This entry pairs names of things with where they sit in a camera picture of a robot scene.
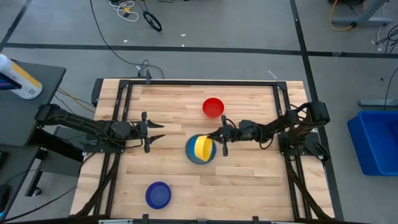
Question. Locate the yellow plastic bowl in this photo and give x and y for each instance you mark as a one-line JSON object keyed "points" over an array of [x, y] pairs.
{"points": [[202, 147]]}

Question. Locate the blue plastic storage bin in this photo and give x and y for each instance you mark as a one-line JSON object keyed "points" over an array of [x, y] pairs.
{"points": [[373, 143]]}

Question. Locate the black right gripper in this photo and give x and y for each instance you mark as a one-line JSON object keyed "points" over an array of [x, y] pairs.
{"points": [[231, 133]]}

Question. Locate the black hoop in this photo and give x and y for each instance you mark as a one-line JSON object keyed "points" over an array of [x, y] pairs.
{"points": [[152, 21]]}

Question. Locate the white yellow wipes canister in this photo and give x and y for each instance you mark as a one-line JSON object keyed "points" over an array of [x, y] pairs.
{"points": [[18, 79]]}

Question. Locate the red plastic bowl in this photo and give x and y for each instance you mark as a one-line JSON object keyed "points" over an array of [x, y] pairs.
{"points": [[213, 108]]}

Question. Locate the black rail-mounted bracket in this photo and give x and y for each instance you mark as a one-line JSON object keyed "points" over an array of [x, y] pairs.
{"points": [[148, 76]]}

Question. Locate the grey plastic bowl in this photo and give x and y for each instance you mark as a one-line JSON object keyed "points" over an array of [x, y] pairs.
{"points": [[190, 155]]}

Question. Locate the grey metal table base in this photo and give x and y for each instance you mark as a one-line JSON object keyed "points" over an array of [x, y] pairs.
{"points": [[360, 20]]}

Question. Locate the grey metal floor bar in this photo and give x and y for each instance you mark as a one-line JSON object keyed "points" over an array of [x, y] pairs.
{"points": [[373, 103]]}

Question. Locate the black desk leg base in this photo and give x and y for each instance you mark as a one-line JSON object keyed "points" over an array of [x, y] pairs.
{"points": [[59, 146]]}

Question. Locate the black side desk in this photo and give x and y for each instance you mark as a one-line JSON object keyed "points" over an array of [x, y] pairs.
{"points": [[31, 118]]}

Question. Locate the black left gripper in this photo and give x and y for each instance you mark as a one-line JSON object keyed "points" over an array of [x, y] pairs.
{"points": [[138, 130]]}

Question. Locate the black aluminium table frame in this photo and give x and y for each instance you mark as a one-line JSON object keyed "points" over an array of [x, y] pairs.
{"points": [[202, 82]]}

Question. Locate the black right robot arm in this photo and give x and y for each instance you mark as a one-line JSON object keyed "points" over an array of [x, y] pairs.
{"points": [[273, 126]]}

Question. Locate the white tape strip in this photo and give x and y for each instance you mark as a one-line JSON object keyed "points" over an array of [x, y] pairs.
{"points": [[272, 74]]}

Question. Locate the blue plastic bowl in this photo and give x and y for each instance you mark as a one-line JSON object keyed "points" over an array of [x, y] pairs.
{"points": [[158, 195]]}

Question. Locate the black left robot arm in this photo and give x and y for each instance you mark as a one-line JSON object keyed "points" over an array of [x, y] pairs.
{"points": [[77, 121]]}

